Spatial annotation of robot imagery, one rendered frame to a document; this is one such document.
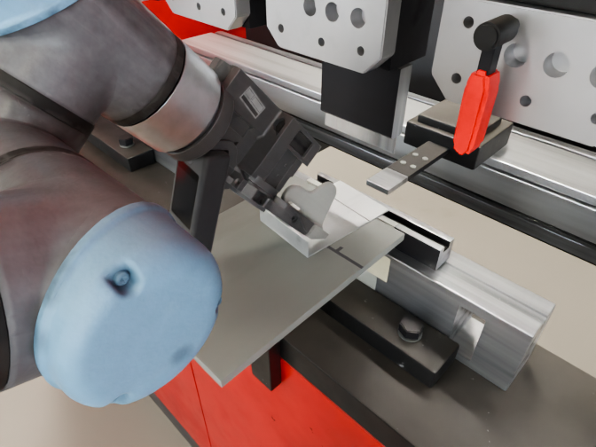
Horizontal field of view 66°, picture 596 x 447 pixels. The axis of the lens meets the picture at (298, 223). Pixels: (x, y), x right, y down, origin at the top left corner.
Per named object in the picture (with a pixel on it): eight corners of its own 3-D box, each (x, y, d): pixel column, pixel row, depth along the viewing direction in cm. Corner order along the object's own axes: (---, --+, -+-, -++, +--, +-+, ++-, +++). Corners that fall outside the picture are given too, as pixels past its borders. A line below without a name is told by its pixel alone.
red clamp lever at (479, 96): (445, 153, 35) (475, 19, 29) (471, 136, 38) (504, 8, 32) (466, 161, 34) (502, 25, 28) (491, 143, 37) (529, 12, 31)
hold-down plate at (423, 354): (250, 259, 67) (249, 244, 65) (277, 242, 70) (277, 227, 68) (430, 389, 50) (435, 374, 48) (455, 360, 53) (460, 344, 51)
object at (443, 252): (306, 199, 62) (306, 180, 60) (320, 190, 64) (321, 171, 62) (435, 270, 51) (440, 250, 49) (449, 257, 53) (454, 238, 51)
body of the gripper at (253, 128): (327, 152, 43) (254, 73, 33) (273, 226, 43) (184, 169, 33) (277, 123, 47) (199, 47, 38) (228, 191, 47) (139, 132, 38)
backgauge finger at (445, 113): (340, 180, 63) (342, 148, 60) (439, 121, 78) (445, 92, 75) (414, 216, 56) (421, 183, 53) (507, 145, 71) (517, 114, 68)
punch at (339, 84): (319, 127, 55) (322, 46, 49) (331, 121, 56) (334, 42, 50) (388, 156, 49) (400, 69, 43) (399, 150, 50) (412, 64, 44)
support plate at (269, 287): (113, 278, 47) (111, 271, 47) (293, 180, 62) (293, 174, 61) (222, 388, 37) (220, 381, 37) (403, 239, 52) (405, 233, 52)
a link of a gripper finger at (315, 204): (367, 210, 48) (313, 163, 42) (333, 255, 48) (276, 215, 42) (349, 200, 51) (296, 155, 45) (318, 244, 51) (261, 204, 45)
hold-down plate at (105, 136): (61, 122, 102) (58, 110, 100) (85, 114, 105) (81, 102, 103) (130, 172, 85) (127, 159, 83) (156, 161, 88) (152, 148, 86)
